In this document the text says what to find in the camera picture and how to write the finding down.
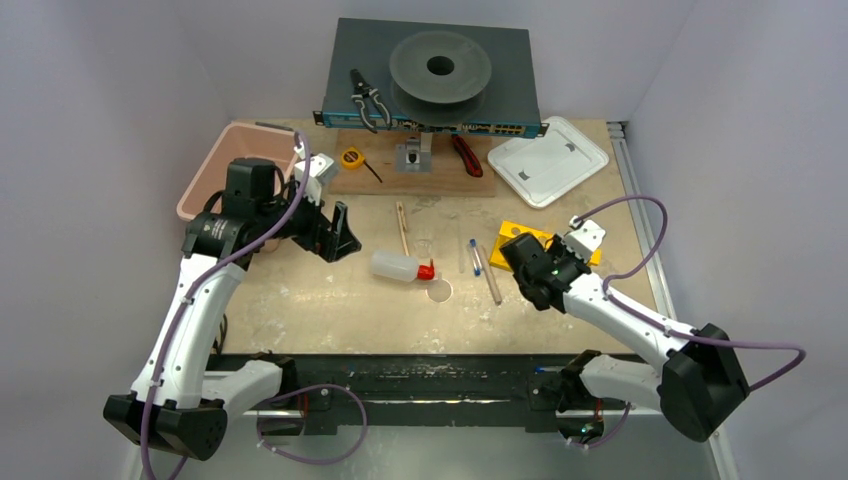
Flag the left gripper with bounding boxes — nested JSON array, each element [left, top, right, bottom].
[[257, 175, 360, 260]]

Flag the wooden stick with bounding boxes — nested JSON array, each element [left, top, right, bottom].
[[396, 201, 410, 256]]

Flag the white squeeze bottle red cap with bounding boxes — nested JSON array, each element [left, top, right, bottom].
[[370, 250, 436, 282]]

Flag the small glass beaker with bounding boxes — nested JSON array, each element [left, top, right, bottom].
[[412, 228, 434, 259]]

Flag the test tube blue cap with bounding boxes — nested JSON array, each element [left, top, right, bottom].
[[468, 239, 482, 277]]

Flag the pink plastic bin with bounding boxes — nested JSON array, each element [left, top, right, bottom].
[[176, 121, 297, 222]]

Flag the yellow test tube rack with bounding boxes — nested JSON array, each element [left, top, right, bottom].
[[491, 221, 601, 275]]

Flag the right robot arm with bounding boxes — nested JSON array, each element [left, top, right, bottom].
[[500, 233, 751, 442]]

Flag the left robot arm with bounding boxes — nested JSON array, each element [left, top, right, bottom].
[[103, 154, 361, 460]]

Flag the yellow tape measure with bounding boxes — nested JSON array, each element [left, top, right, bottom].
[[340, 147, 383, 183]]

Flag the wooden board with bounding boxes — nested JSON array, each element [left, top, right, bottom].
[[330, 129, 496, 197]]

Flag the clear petri dish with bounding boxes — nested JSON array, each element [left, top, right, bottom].
[[426, 279, 453, 303]]

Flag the red utility knife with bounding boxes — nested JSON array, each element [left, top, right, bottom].
[[451, 134, 484, 178]]

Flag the white plastic lid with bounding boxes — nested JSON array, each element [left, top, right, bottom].
[[487, 116, 609, 209]]

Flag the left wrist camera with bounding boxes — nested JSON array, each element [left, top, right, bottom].
[[294, 153, 341, 205]]

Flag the grey metal bracket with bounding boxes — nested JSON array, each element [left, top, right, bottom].
[[395, 133, 433, 174]]

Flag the black wire stripper pliers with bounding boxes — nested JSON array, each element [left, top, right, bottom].
[[349, 69, 392, 133]]

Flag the grey cable spool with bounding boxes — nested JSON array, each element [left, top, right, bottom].
[[389, 30, 492, 127]]

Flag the grey network switch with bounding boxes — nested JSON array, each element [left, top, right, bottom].
[[313, 18, 548, 139]]

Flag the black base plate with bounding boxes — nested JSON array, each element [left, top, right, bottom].
[[248, 354, 624, 435]]

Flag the aluminium rail frame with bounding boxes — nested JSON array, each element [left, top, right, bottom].
[[135, 121, 737, 480]]

